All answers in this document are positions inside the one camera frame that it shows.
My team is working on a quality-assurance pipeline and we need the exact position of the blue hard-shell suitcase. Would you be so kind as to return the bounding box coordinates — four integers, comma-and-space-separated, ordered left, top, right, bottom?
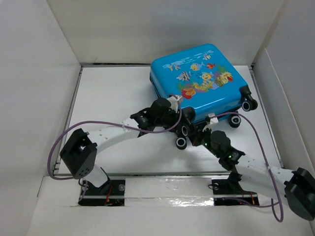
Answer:
149, 43, 258, 150

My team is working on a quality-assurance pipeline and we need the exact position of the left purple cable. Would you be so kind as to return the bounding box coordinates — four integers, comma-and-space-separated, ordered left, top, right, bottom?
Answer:
47, 94, 183, 205

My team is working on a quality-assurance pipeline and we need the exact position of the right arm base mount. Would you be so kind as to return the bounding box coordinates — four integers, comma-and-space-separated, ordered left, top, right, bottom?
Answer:
208, 179, 260, 206

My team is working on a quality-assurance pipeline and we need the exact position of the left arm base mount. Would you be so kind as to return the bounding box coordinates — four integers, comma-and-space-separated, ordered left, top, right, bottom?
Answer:
78, 179, 126, 207

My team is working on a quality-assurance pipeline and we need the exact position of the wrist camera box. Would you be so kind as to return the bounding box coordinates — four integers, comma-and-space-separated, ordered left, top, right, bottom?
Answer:
167, 95, 183, 112
203, 113, 219, 132

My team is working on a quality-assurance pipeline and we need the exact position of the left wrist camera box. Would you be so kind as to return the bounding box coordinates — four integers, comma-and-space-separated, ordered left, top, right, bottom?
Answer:
167, 95, 183, 112

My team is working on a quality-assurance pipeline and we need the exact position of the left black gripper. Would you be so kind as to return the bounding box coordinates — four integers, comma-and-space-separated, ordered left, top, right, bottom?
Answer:
155, 108, 185, 133

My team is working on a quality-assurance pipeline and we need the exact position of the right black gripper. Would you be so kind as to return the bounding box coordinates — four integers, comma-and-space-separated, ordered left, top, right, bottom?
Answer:
184, 124, 221, 159

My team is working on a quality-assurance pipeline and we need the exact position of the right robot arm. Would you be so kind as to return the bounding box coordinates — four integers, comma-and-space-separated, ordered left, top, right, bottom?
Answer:
192, 130, 315, 221

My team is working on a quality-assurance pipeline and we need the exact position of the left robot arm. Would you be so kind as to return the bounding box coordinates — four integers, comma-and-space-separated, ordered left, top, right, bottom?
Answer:
60, 95, 183, 195

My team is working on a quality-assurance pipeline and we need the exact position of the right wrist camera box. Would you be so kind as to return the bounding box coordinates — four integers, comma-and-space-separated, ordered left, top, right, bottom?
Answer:
203, 113, 219, 132

